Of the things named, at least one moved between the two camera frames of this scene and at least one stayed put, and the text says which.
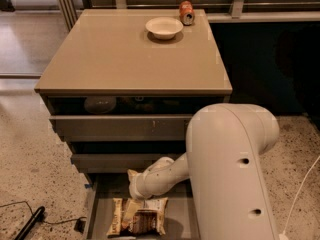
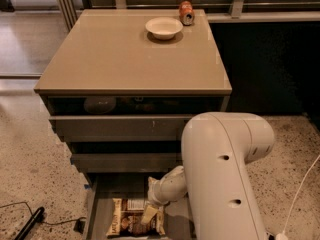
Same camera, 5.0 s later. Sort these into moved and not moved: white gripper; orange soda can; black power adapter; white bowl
Moved: white gripper
Not moved: black power adapter; white bowl; orange soda can
